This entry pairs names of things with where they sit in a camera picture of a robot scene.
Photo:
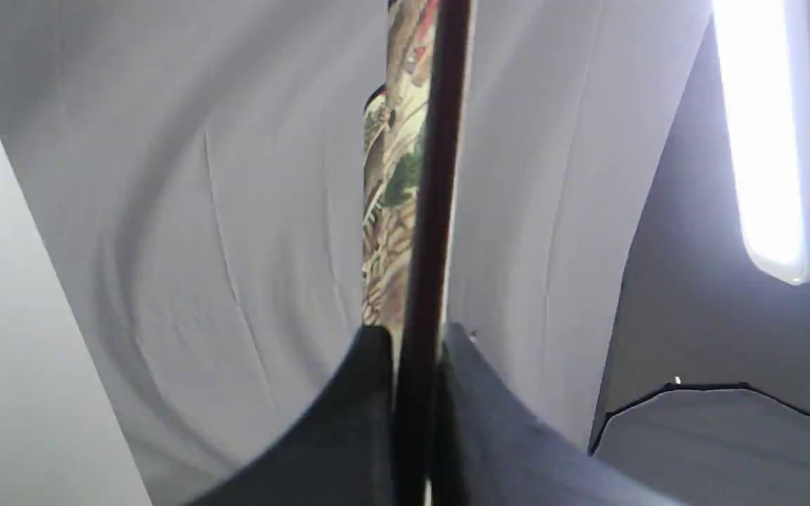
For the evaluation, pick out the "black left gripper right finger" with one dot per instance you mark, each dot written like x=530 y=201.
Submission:
x=492 y=450

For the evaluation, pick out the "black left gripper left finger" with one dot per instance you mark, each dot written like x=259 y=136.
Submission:
x=339 y=452

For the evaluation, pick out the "folding paper fan maroon ribs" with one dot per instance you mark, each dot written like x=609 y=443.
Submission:
x=413 y=139

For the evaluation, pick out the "white desk lamp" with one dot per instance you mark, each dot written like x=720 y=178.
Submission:
x=763 y=50

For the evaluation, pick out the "white studio softbox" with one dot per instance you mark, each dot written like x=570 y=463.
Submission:
x=711 y=444

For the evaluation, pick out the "grey backdrop curtain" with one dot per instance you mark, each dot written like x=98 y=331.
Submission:
x=195 y=169

